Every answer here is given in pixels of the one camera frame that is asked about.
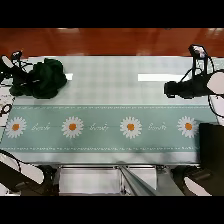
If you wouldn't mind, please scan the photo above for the dark green garment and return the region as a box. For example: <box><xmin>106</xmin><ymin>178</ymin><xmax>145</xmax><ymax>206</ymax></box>
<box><xmin>9</xmin><ymin>57</ymin><xmax>69</xmax><ymax>100</ymax></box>

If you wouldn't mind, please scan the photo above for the silver frame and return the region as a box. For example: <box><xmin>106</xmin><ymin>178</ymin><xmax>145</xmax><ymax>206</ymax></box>
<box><xmin>52</xmin><ymin>162</ymin><xmax>188</xmax><ymax>197</ymax></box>

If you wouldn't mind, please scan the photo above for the black garment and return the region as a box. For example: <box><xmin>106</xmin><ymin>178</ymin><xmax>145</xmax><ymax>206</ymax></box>
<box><xmin>198</xmin><ymin>122</ymin><xmax>224</xmax><ymax>168</ymax></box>

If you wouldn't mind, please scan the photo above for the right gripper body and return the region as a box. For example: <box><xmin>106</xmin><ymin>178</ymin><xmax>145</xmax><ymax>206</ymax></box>
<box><xmin>163</xmin><ymin>80</ymin><xmax>194</xmax><ymax>100</ymax></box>

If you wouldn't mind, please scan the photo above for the black cable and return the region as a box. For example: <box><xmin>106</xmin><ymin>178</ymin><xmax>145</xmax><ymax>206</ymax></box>
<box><xmin>207</xmin><ymin>94</ymin><xmax>224</xmax><ymax>119</ymax></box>

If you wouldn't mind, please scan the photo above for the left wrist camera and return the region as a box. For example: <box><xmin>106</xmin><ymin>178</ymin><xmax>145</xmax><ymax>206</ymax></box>
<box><xmin>10</xmin><ymin>50</ymin><xmax>25</xmax><ymax>69</ymax></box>

